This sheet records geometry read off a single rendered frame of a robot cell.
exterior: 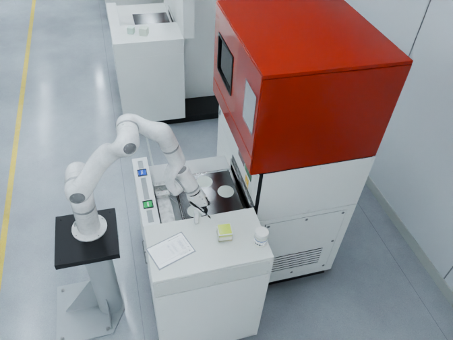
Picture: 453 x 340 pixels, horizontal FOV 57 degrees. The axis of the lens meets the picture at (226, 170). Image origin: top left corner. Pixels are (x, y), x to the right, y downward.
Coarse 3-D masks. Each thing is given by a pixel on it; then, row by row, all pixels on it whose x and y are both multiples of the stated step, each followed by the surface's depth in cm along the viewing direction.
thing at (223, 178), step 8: (200, 176) 262; (208, 176) 262; (216, 176) 263; (224, 176) 263; (216, 184) 257; (224, 184) 258; (232, 184) 258; (184, 192) 251; (208, 192) 252; (216, 192) 253; (184, 200) 247; (208, 200) 248; (216, 200) 248; (224, 200) 248; (232, 200) 249; (184, 208) 242; (208, 208) 243; (216, 208) 243; (224, 208) 244; (232, 208) 244; (240, 208) 244
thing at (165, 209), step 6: (162, 198) 249; (168, 198) 250; (162, 204) 246; (168, 204) 246; (162, 210) 243; (168, 210) 243; (162, 216) 240; (168, 216) 240; (174, 216) 240; (162, 222) 237
